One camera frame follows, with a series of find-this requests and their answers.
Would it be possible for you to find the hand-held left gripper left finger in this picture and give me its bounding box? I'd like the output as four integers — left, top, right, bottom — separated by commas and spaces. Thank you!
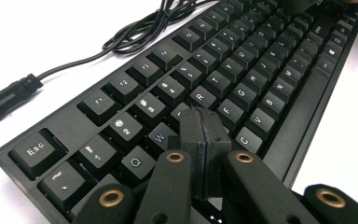
178, 106, 207, 201

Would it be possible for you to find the black computer keyboard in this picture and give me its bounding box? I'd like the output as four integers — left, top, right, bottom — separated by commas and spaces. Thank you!
0, 0, 358, 224

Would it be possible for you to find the black keyboard cable with plug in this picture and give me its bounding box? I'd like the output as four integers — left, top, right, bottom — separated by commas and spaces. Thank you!
0, 0, 220, 129

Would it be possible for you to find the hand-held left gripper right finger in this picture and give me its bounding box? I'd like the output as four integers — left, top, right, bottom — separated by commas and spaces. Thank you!
202, 107, 233, 200

